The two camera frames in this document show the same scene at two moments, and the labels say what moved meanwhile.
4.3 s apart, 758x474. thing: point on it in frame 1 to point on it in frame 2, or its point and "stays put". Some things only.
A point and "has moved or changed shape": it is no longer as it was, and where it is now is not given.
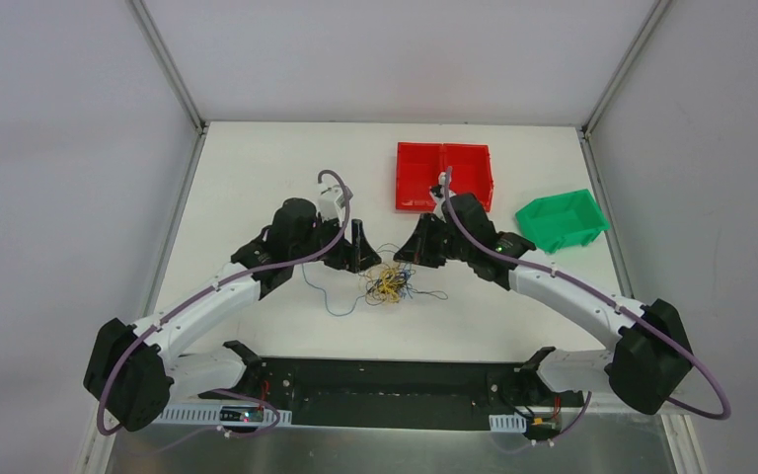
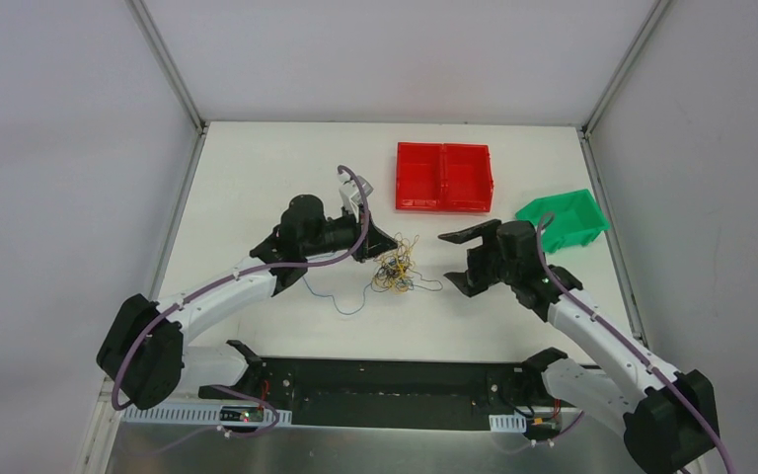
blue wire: x=326 y=299 to x=335 y=300
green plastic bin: x=555 y=218 stays put
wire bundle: x=389 y=280 has moved or changed shape
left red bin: x=417 y=169 stays put
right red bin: x=471 y=170 stays put
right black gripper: x=436 y=242 to x=481 y=258
